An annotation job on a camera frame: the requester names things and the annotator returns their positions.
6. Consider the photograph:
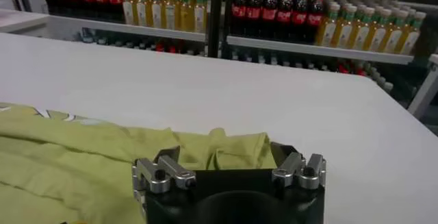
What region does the light green t-shirt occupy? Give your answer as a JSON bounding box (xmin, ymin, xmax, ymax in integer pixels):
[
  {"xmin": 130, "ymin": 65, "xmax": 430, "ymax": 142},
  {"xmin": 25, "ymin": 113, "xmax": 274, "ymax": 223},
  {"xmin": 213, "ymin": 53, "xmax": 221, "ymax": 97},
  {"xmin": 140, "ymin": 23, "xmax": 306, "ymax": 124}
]
[{"xmin": 0, "ymin": 101, "xmax": 278, "ymax": 224}]

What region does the drink shelf cabinet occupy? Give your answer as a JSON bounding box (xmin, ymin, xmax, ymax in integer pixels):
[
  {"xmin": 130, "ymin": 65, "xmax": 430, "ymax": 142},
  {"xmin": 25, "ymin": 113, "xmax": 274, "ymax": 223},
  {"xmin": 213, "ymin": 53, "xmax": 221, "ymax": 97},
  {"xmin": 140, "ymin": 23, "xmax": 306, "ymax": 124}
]
[
  {"xmin": 222, "ymin": 0, "xmax": 438, "ymax": 110},
  {"xmin": 6, "ymin": 0, "xmax": 225, "ymax": 58}
]

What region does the yellow drink bottle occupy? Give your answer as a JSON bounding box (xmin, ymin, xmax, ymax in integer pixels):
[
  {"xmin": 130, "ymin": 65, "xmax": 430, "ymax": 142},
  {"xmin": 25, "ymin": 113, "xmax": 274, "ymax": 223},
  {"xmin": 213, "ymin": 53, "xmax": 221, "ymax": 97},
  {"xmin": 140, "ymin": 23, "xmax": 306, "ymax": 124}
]
[
  {"xmin": 349, "ymin": 6, "xmax": 375, "ymax": 51},
  {"xmin": 381, "ymin": 10, "xmax": 409, "ymax": 54},
  {"xmin": 135, "ymin": 0, "xmax": 151, "ymax": 27},
  {"xmin": 149, "ymin": 0, "xmax": 164, "ymax": 29},
  {"xmin": 316, "ymin": 3, "xmax": 342, "ymax": 47},
  {"xmin": 193, "ymin": 0, "xmax": 208, "ymax": 34},
  {"xmin": 122, "ymin": 0, "xmax": 136, "ymax": 26},
  {"xmin": 163, "ymin": 0, "xmax": 179, "ymax": 30},
  {"xmin": 396, "ymin": 11, "xmax": 427, "ymax": 55},
  {"xmin": 178, "ymin": 0, "xmax": 194, "ymax": 32},
  {"xmin": 365, "ymin": 8, "xmax": 392, "ymax": 53},
  {"xmin": 333, "ymin": 5, "xmax": 358, "ymax": 49}
]

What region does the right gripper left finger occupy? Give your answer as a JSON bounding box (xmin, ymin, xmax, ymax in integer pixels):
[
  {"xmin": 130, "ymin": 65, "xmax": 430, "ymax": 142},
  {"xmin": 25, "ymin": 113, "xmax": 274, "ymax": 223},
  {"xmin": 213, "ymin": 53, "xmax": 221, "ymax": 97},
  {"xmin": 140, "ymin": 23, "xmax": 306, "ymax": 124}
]
[{"xmin": 131, "ymin": 145, "xmax": 198, "ymax": 212}]

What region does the white side table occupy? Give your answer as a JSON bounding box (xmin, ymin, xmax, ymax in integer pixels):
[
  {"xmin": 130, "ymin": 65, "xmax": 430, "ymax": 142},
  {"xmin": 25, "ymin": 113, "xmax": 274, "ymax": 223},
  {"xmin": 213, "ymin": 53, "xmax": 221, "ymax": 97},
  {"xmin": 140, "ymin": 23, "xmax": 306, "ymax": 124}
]
[{"xmin": 0, "ymin": 8, "xmax": 49, "ymax": 34}]

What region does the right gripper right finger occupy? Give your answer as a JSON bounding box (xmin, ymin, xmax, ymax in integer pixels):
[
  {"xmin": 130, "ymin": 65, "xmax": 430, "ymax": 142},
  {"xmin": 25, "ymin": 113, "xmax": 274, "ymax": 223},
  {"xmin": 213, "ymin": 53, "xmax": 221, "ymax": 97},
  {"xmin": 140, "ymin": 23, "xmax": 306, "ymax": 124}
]
[{"xmin": 270, "ymin": 142, "xmax": 326, "ymax": 190}]

